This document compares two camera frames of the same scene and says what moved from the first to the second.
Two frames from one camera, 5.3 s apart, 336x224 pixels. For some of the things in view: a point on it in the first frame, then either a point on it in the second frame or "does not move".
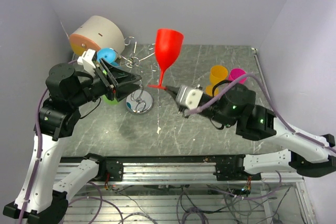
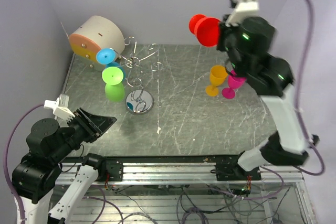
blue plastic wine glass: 107,54 does not move
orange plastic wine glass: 218,73 does not move
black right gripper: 175,92 to 223,30
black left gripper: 120,76 to 86,121
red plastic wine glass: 168,44 to 206,29
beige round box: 96,33 does not move
